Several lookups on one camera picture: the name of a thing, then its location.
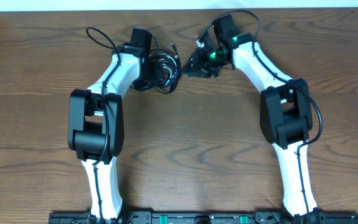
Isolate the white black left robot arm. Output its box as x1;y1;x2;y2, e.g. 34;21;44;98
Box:
68;28;152;223

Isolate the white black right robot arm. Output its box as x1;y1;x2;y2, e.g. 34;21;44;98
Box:
181;11;322;223

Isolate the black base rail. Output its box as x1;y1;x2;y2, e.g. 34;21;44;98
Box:
48;210;358;224

